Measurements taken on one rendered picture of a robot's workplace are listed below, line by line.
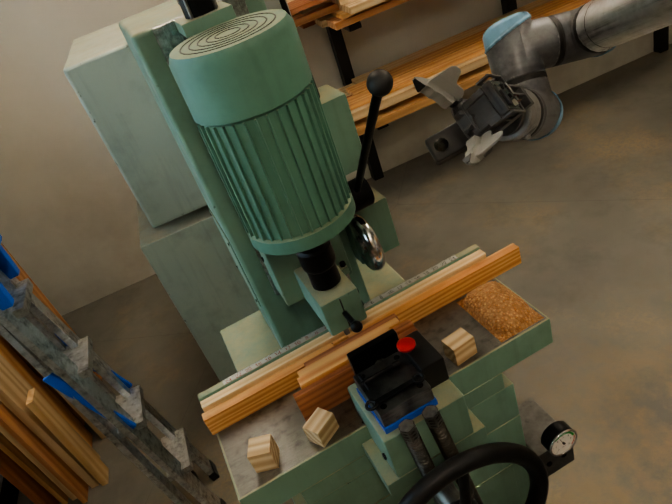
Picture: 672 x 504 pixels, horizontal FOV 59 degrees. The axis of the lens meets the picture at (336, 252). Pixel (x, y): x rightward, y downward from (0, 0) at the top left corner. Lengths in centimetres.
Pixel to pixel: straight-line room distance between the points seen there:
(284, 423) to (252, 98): 56
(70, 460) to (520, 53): 204
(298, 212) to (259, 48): 23
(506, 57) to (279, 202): 51
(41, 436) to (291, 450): 150
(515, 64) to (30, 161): 264
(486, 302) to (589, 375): 115
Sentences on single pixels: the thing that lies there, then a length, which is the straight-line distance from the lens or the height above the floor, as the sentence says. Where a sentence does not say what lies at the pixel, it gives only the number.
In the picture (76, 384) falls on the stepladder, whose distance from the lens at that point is 174.
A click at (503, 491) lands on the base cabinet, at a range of 135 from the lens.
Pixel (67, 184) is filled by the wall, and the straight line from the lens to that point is 337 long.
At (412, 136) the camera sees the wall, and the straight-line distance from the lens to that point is 364.
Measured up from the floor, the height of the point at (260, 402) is 91.
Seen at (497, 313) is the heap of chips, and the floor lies 93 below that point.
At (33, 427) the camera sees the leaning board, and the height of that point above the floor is 38.
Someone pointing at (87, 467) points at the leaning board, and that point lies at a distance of 251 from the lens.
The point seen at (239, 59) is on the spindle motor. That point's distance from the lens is 77.
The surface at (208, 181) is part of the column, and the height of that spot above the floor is 126.
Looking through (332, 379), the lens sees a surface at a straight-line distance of 102.
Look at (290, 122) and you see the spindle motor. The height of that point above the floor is 139.
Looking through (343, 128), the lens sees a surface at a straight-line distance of 112.
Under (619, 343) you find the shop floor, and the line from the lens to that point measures 231.
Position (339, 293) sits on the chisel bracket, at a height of 107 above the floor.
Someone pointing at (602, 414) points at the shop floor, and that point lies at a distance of 211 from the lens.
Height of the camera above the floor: 166
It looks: 33 degrees down
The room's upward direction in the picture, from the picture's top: 21 degrees counter-clockwise
